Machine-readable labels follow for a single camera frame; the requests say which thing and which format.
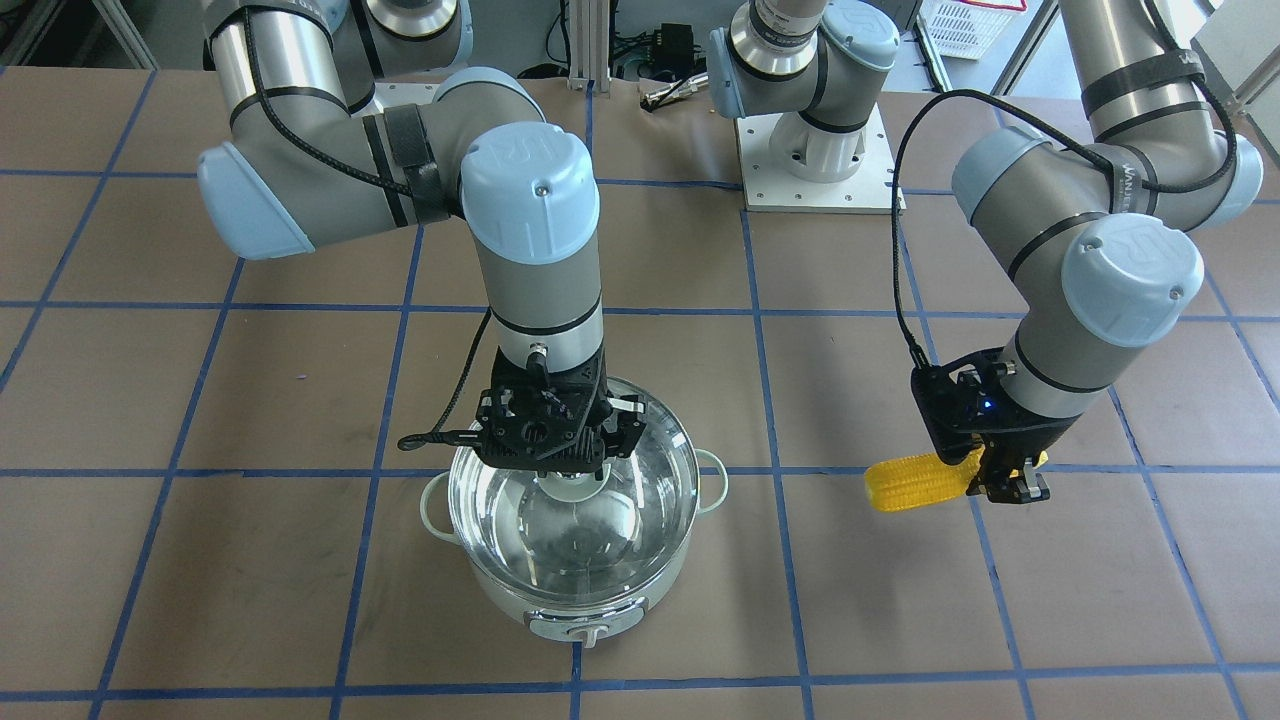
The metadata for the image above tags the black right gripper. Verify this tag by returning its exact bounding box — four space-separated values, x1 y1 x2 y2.
470 350 646 474

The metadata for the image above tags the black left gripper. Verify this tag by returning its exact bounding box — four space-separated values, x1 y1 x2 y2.
961 386 1080 503

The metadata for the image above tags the glass pot lid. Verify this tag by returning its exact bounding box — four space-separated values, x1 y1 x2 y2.
447 375 700 606

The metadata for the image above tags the yellow corn cob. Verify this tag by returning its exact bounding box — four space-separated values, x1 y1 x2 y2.
864 450 1050 515

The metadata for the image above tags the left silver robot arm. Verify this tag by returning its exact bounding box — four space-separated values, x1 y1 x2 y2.
708 1 1265 512

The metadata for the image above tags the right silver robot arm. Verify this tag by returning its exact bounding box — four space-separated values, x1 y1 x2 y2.
197 1 646 475

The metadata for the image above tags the pale green cooking pot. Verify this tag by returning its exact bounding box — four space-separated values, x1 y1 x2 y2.
420 378 730 650

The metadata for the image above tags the white plastic basket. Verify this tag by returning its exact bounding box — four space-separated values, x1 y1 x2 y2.
919 1 1027 60

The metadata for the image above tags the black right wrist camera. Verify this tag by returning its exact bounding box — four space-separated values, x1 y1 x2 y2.
476 356 609 474

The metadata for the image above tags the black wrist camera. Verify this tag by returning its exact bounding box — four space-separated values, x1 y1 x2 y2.
476 356 609 474
910 348 1010 465

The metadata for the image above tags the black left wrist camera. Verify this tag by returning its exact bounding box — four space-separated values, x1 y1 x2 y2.
910 348 1010 465

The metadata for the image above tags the black braided cable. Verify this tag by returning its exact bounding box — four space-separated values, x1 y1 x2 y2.
890 90 1242 372
397 310 500 454

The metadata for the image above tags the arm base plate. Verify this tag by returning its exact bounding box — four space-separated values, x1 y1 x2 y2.
364 82 439 113
735 106 893 215

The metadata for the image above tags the aluminium frame post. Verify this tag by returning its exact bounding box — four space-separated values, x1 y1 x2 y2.
567 0 612 95

